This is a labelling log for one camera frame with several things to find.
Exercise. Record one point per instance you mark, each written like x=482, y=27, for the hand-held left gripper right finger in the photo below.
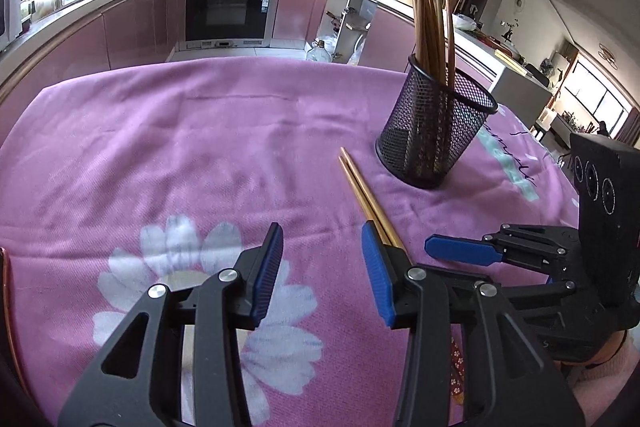
x=377, y=272

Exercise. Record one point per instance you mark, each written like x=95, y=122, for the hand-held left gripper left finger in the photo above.
x=270, y=272

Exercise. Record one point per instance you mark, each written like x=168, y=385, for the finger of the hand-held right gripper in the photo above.
x=565, y=322
x=460, y=249

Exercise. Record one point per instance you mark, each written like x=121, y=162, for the golden brown chopstick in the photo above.
x=371, y=192
x=358, y=192

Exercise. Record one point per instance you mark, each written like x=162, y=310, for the black mesh holder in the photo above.
x=415, y=147

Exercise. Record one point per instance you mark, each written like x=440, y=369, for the bunch of wooden chopsticks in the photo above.
x=430, y=32

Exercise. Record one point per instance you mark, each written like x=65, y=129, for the person's right forearm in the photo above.
x=615, y=382

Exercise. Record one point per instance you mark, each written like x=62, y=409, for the balcony window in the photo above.
x=600, y=99

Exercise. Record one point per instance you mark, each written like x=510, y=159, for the white cabinet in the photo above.
x=517, y=84

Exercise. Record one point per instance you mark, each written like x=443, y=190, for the purple floral blanket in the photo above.
x=150, y=132

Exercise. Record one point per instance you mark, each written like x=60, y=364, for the clear plastic water bottle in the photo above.
x=319, y=52

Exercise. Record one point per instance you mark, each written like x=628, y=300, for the black built-in oven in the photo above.
x=225, y=7

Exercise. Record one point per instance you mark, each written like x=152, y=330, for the pink kitchen cabinets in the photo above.
x=135, y=32

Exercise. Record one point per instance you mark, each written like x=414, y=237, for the silver microwave oven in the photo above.
x=10, y=7

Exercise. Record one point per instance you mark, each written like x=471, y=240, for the round wall ornament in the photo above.
x=520, y=2

